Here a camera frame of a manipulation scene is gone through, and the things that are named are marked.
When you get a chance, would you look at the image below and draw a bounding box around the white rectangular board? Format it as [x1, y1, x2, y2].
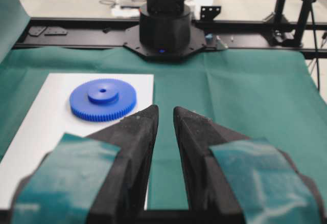
[1, 73, 154, 210]

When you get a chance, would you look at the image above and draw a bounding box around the large blue gear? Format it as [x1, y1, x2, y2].
[69, 78, 137, 122]

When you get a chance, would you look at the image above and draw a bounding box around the left gripper black left finger green tape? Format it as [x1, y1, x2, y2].
[10, 105, 159, 223]

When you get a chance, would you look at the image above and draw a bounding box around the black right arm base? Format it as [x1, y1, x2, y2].
[124, 0, 206, 60]

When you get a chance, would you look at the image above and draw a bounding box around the green table cloth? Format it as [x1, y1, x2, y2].
[1, 0, 326, 209]

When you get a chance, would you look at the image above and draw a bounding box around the black aluminium frame rail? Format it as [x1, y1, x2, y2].
[13, 18, 326, 59]

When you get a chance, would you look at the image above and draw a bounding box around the black camera tripod stand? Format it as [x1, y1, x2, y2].
[265, 0, 327, 48]

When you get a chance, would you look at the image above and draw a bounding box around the left gripper black right finger green tape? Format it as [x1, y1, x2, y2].
[173, 106, 326, 223]

